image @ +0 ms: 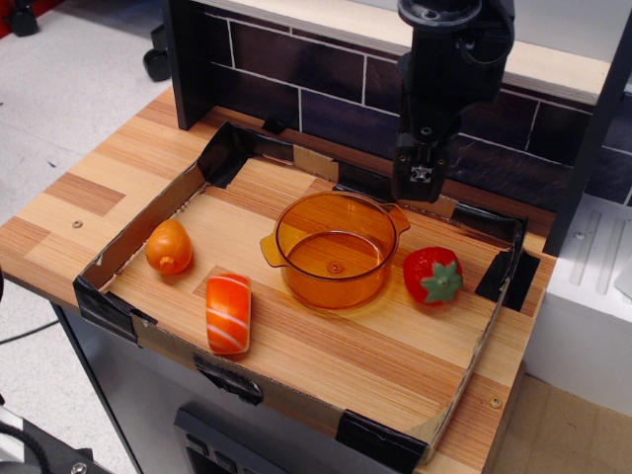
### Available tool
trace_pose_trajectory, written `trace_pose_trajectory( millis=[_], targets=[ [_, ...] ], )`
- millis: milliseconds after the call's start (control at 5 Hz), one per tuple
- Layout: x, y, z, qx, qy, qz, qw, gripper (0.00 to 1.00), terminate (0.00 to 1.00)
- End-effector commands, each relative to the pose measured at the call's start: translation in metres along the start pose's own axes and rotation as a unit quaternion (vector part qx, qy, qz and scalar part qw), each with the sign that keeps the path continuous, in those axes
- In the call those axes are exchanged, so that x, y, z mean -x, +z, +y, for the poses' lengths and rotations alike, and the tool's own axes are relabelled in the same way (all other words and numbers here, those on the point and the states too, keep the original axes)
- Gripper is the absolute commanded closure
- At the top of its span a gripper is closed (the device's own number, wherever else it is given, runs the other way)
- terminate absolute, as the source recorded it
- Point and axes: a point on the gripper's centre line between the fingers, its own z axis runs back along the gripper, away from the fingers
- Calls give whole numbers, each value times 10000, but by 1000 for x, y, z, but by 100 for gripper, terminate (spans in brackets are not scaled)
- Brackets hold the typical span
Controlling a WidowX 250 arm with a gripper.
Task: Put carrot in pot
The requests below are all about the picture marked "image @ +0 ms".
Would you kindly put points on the red toy strawberry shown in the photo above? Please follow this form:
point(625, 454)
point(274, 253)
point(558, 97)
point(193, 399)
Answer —
point(433, 275)

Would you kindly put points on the dark brick backsplash shelf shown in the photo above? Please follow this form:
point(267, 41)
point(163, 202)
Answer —
point(325, 71)

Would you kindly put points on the black metal bracket with screw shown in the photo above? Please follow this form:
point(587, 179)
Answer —
point(25, 448)

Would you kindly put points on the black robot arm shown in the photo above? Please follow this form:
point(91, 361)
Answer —
point(441, 17)

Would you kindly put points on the orange toy carrot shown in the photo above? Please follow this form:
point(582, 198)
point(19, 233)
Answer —
point(169, 248)

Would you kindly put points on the white ridged side block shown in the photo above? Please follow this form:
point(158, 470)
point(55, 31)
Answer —
point(581, 340)

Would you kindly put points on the salmon sushi toy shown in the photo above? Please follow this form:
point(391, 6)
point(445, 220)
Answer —
point(228, 314)

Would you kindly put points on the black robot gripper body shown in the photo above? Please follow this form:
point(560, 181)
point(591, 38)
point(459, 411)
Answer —
point(445, 75)

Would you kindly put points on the cardboard fence with black tape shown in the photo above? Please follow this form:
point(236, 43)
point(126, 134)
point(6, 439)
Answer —
point(380, 388)

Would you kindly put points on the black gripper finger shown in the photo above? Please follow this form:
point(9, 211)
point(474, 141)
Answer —
point(434, 160)
point(406, 158)

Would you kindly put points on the black caster wheel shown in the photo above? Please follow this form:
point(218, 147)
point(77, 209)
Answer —
point(156, 60)

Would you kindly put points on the orange transparent plastic pot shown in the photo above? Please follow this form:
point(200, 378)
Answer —
point(335, 249)

